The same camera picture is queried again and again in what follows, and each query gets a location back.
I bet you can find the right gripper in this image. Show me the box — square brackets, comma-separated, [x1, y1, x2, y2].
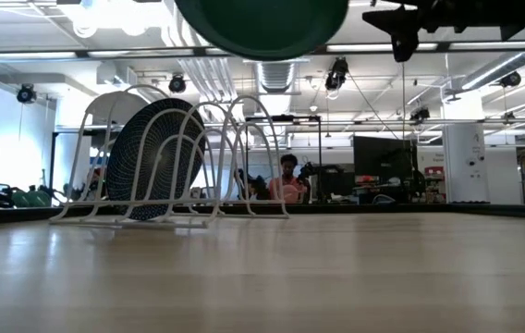
[361, 0, 502, 64]

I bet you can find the green plate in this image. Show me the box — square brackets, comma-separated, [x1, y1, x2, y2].
[173, 0, 350, 62]

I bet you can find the blue net-patterned plate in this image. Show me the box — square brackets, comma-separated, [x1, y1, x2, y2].
[104, 97, 207, 222]

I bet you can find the black ceiling-hung reel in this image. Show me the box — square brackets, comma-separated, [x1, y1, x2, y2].
[324, 57, 349, 92]
[409, 105, 431, 125]
[168, 73, 188, 93]
[16, 82, 37, 104]
[500, 71, 522, 89]

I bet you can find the large black monitor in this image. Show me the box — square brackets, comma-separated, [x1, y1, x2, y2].
[353, 136, 419, 195]

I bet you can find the person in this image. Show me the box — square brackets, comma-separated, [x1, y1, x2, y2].
[269, 154, 312, 204]

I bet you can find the green round bag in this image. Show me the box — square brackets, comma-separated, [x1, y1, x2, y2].
[10, 184, 54, 208]

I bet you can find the silver ribbed ventilation duct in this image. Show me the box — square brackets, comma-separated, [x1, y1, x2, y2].
[255, 59, 301, 93]

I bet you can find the black metal frame stand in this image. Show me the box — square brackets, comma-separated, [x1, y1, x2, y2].
[49, 129, 91, 200]
[243, 114, 324, 204]

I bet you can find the black metal rig frame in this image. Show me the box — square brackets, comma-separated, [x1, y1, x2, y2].
[0, 203, 525, 228]

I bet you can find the white wire dish rack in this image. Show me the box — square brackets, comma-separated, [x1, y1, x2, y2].
[49, 84, 290, 230]

